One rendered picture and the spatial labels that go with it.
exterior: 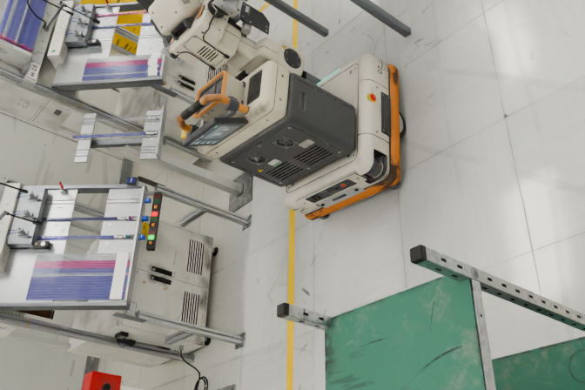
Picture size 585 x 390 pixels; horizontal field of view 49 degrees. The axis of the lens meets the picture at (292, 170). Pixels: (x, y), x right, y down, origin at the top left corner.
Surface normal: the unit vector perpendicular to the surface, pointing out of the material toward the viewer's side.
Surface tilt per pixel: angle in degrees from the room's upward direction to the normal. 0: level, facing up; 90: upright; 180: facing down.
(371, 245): 0
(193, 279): 90
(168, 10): 47
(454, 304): 0
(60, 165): 90
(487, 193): 0
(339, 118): 90
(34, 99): 90
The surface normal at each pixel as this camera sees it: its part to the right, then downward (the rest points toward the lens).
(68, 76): -0.11, -0.53
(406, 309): -0.77, -0.35
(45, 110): -0.01, 0.85
